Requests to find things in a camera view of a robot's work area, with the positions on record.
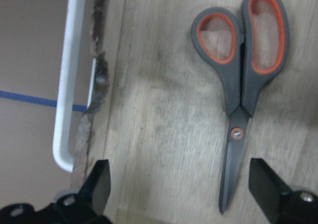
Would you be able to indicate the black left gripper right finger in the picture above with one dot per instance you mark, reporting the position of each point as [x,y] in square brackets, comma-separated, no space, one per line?
[270,192]

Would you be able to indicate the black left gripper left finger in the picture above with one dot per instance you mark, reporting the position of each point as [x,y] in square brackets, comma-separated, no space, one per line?
[96,189]

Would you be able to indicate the wooden drawer with white handle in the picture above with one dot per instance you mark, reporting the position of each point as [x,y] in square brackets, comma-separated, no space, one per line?
[163,125]

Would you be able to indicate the grey orange scissors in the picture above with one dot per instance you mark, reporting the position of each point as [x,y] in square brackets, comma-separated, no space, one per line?
[241,79]

